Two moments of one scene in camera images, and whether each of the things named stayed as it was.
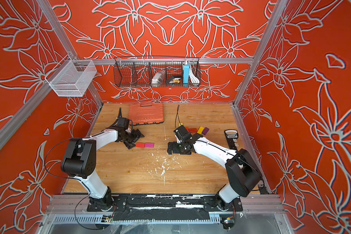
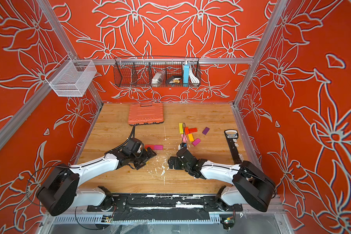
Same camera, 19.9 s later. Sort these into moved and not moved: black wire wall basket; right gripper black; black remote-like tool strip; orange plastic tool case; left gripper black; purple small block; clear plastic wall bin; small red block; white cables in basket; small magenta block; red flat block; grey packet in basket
Moved: right gripper black; small red block; left gripper black; small magenta block
Not moved: purple small block; orange plastic tool case; black wire wall basket; clear plastic wall bin; red flat block; black remote-like tool strip; white cables in basket; grey packet in basket
